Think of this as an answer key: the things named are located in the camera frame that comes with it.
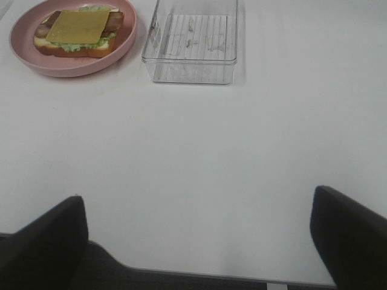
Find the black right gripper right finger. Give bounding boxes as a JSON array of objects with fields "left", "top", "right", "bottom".
[{"left": 310, "top": 185, "right": 386, "bottom": 289}]

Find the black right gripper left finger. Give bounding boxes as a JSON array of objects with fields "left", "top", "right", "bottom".
[{"left": 1, "top": 196, "right": 88, "bottom": 289}]

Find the green lettuce leaf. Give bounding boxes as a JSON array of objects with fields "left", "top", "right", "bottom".
[{"left": 49, "top": 32, "right": 117, "bottom": 53}]

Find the bread slice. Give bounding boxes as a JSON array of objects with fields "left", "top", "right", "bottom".
[{"left": 33, "top": 36, "right": 115, "bottom": 58}]

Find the yellow cheese slice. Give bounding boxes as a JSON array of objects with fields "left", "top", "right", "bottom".
[{"left": 46, "top": 10, "right": 110, "bottom": 44}]

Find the bacon strip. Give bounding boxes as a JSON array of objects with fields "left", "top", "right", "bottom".
[
  {"left": 45, "top": 10, "right": 125, "bottom": 34},
  {"left": 34, "top": 24, "right": 51, "bottom": 38}
]

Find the pink round plate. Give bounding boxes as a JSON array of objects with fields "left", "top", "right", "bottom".
[{"left": 9, "top": 1, "right": 137, "bottom": 77}]

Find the clear right plastic tray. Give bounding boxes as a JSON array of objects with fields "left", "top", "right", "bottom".
[{"left": 141, "top": 1, "right": 238, "bottom": 85}]

